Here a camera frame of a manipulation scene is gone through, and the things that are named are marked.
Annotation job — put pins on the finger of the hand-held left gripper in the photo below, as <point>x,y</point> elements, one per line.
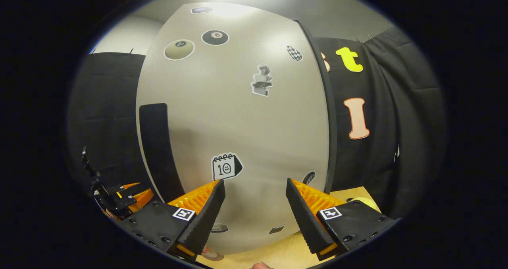
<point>127,189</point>
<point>139,199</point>

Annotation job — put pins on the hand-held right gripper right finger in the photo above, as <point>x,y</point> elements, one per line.
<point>303,221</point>

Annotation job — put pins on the yellow bumpy round toy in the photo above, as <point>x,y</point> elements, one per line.
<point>367,202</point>

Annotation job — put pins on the black backdrop cloth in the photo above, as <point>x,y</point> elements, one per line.
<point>107,102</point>

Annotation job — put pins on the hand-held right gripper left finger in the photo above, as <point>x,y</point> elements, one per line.
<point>204,217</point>

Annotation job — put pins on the grey cabinet door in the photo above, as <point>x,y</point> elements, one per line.
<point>238,122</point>

